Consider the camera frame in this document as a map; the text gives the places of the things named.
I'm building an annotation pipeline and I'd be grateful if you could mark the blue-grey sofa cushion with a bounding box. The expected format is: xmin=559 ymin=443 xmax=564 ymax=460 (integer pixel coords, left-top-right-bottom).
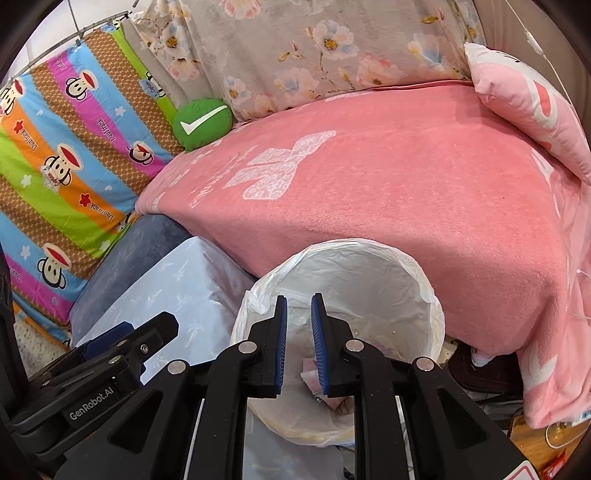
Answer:
xmin=69 ymin=215 xmax=192 ymax=337

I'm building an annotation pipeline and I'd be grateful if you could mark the green check-mark cushion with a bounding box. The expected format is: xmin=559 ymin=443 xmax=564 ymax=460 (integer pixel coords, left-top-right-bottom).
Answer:
xmin=172 ymin=98 xmax=233 ymax=152

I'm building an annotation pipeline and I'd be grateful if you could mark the white cable with switch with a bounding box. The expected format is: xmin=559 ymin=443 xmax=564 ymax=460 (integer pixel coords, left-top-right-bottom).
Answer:
xmin=503 ymin=0 xmax=583 ymax=121

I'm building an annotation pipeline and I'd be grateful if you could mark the striped monkey print blanket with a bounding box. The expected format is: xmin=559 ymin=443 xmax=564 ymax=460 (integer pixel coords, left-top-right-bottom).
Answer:
xmin=0 ymin=28 xmax=185 ymax=342

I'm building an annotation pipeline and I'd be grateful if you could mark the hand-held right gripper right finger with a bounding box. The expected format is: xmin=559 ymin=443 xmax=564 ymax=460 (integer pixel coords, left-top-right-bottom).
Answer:
xmin=310 ymin=292 xmax=532 ymax=480

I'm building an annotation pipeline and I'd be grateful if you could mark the dark maroon object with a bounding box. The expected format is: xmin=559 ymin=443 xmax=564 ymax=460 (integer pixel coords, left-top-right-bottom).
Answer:
xmin=445 ymin=346 xmax=522 ymax=398

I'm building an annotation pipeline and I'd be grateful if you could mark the grey floral sheet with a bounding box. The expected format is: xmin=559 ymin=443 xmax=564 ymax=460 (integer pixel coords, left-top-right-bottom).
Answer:
xmin=122 ymin=0 xmax=485 ymax=123

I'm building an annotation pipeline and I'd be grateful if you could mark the light blue tablecloth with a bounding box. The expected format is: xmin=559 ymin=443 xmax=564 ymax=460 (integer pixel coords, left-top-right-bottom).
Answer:
xmin=69 ymin=236 xmax=345 ymax=480

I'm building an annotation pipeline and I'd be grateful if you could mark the taupe sofa backrest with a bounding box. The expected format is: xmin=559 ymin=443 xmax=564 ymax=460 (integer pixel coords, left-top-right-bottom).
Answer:
xmin=475 ymin=0 xmax=591 ymax=139

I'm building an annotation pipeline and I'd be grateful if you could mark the white-lined trash bin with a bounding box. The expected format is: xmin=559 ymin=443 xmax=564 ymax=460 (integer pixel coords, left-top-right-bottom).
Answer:
xmin=230 ymin=237 xmax=446 ymax=448

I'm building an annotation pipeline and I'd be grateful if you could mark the pink printed pillow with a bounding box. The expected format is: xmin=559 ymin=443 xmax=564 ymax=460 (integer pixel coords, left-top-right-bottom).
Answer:
xmin=464 ymin=41 xmax=591 ymax=185

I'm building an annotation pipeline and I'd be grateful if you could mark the pink blanket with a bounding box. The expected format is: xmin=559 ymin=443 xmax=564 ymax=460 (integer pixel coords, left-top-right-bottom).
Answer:
xmin=135 ymin=85 xmax=591 ymax=430

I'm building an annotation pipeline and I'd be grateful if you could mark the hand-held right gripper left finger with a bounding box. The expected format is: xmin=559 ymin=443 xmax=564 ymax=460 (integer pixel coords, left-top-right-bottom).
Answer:
xmin=55 ymin=294 xmax=288 ymax=480

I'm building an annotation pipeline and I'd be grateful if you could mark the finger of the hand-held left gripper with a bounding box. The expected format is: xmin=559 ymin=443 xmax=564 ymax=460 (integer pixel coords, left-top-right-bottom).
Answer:
xmin=69 ymin=322 xmax=137 ymax=365
xmin=99 ymin=311 xmax=180 ymax=370

